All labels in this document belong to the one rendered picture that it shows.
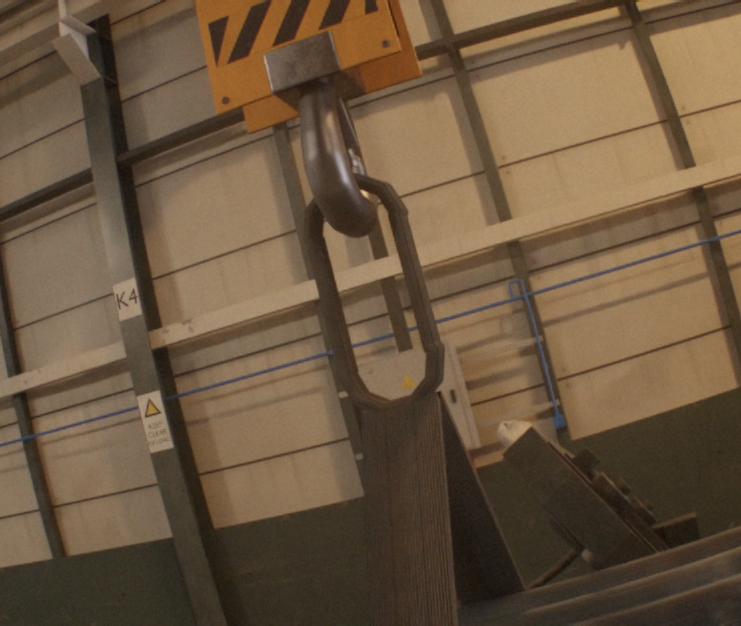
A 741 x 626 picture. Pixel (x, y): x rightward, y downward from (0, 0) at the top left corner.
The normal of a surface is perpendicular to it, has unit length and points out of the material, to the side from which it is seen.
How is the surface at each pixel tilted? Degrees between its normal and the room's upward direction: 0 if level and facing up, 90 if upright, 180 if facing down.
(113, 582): 90
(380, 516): 52
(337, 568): 90
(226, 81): 90
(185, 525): 90
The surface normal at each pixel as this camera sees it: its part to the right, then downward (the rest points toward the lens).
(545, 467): -0.64, -0.60
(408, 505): -0.36, -0.65
